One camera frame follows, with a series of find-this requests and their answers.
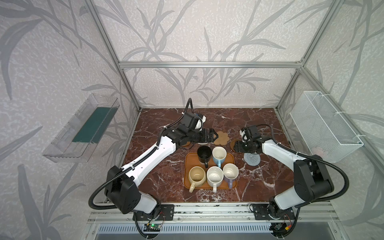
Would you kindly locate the black mug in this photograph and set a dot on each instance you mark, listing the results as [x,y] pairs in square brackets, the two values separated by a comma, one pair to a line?
[204,155]

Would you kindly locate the pink object in basket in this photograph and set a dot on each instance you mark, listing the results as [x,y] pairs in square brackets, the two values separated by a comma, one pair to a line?
[319,152]

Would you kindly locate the brown round wooden coaster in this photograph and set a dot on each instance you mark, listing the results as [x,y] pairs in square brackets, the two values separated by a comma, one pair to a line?
[232,144]

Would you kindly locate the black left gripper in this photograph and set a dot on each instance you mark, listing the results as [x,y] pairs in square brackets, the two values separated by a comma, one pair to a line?
[207,135]

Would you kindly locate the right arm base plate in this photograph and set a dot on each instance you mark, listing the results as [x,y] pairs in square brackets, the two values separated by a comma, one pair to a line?
[271,212]

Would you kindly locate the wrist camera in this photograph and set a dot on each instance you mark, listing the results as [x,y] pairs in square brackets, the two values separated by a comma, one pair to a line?
[200,123]
[244,136]

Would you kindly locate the white wire mesh basket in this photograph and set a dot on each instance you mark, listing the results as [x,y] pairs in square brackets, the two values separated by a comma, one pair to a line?
[322,125]

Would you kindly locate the beige yellow mug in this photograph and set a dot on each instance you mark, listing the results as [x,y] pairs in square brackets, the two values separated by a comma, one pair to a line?
[197,177]

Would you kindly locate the right circuit board with wires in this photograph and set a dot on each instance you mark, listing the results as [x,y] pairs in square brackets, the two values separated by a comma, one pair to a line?
[280,227]

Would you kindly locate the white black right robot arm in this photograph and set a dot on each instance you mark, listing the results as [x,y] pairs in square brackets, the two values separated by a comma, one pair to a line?
[311,178]

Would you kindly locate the clear plastic wall shelf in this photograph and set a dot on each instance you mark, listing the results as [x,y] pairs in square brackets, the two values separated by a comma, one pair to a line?
[79,138]

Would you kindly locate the white and blue mug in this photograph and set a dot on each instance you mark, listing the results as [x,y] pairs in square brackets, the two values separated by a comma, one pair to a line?
[219,156]

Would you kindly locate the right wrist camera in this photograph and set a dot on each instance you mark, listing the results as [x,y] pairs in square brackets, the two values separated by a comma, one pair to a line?
[244,136]

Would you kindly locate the aluminium cage frame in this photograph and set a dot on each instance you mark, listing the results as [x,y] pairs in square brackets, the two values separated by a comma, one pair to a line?
[265,54]

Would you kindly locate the cork flower-shaped coaster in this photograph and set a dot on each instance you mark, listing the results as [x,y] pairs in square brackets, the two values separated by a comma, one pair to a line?
[222,140]

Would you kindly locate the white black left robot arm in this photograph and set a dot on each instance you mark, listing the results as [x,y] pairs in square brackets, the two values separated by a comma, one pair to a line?
[123,189]

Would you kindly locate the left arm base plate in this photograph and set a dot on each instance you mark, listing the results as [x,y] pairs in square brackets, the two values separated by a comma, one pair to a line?
[163,212]

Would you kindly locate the brown rectangular serving tray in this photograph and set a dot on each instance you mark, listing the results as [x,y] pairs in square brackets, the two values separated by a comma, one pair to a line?
[192,160]

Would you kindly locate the white and purple mug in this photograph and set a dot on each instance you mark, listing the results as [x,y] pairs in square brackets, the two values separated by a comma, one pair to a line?
[231,173]

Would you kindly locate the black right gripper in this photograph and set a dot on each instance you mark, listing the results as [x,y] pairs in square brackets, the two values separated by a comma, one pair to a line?
[240,145]

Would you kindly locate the left green circuit board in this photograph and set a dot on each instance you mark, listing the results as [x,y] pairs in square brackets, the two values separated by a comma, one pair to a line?
[152,228]

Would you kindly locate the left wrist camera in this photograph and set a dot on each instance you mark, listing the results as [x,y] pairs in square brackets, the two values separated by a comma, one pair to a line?
[200,123]

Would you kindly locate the grey round woven coaster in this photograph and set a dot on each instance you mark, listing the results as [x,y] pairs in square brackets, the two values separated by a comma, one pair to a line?
[252,159]

